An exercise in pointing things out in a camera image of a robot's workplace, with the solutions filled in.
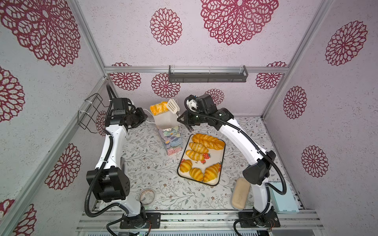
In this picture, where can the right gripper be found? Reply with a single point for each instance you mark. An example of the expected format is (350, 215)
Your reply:
(185, 118)

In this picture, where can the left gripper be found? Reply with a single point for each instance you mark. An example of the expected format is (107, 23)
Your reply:
(142, 116)

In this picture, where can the round knotted bread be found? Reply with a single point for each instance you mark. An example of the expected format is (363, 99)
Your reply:
(159, 108)

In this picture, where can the floral paper bag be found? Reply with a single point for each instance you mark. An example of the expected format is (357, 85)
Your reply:
(169, 131)

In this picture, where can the white slotted spatula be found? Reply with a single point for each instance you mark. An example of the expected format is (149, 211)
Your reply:
(173, 107)

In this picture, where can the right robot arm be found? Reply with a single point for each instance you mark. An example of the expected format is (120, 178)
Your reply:
(260, 160)

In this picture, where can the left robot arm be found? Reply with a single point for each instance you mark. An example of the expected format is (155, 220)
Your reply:
(108, 181)

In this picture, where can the long twisted bread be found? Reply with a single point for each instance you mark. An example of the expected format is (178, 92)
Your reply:
(208, 141)

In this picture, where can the striped bread roll upper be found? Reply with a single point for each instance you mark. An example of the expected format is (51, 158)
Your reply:
(197, 147)

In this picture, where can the striped bread roll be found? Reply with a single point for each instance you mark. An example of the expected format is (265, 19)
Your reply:
(197, 147)
(194, 155)

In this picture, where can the striped bread roll middle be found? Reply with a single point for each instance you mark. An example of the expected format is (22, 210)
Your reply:
(194, 155)

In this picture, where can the beige oblong bread loaf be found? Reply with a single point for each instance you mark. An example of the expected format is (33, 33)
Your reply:
(240, 194)

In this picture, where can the black rimmed white tray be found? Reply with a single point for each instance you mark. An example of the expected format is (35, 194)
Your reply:
(210, 158)

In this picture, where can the croissant lower right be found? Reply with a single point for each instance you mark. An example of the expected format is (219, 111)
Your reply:
(211, 172)

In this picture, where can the small croissant lower left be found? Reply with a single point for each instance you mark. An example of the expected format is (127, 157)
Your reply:
(185, 166)

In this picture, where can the croissant bottom middle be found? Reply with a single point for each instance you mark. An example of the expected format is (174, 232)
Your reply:
(197, 174)

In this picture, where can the clear tape roll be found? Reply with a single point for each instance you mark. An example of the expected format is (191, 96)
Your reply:
(147, 197)

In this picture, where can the mint green box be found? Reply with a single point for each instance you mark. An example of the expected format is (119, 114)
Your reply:
(284, 204)

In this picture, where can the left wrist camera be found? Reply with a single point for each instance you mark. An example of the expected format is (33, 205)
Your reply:
(121, 106)

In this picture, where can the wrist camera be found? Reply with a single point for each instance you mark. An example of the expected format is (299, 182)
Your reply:
(121, 106)
(206, 105)

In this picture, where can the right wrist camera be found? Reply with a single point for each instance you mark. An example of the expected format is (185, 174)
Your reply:
(206, 105)

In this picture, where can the black wire wall basket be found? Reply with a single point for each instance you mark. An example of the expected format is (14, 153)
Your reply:
(92, 118)

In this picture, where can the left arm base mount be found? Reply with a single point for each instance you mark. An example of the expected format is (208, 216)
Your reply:
(142, 221)

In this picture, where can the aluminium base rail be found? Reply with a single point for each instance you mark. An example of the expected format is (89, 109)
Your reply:
(201, 220)

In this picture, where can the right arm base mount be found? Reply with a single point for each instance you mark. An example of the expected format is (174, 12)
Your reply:
(260, 220)

